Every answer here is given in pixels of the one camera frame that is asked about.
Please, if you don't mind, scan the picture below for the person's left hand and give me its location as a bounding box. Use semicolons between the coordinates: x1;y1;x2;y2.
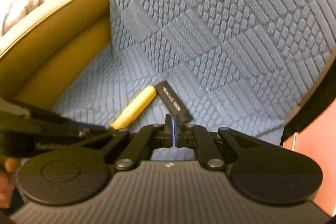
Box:
0;155;22;209

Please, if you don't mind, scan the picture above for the black flat stick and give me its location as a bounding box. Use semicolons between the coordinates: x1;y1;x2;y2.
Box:
154;80;193;123

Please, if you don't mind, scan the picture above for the tan leather sofa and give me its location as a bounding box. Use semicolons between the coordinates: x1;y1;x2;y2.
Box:
1;0;111;109

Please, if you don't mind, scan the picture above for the blue textured sofa cover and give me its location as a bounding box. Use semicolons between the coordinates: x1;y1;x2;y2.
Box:
54;0;335;145

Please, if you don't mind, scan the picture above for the pink storage box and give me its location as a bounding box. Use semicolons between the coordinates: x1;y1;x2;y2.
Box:
282;105;336;217

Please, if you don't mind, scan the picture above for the yellow handled screwdriver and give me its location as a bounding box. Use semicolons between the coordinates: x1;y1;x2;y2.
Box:
110;86;157;130

